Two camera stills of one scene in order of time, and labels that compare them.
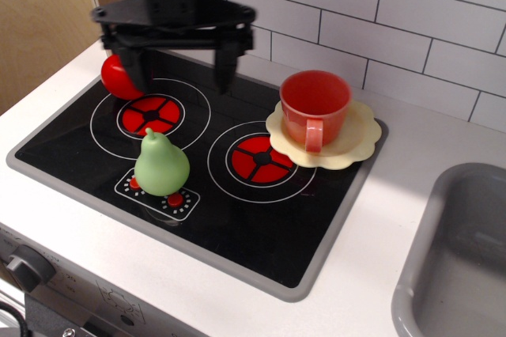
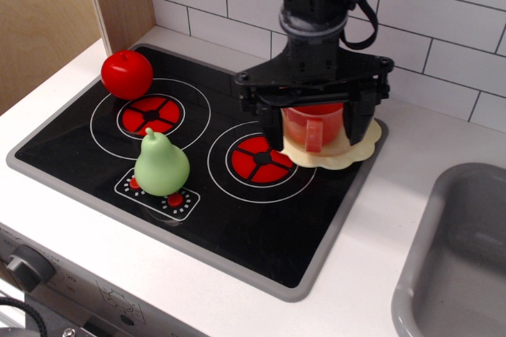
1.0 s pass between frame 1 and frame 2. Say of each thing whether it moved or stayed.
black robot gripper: moved
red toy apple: stayed
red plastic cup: stayed
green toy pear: stayed
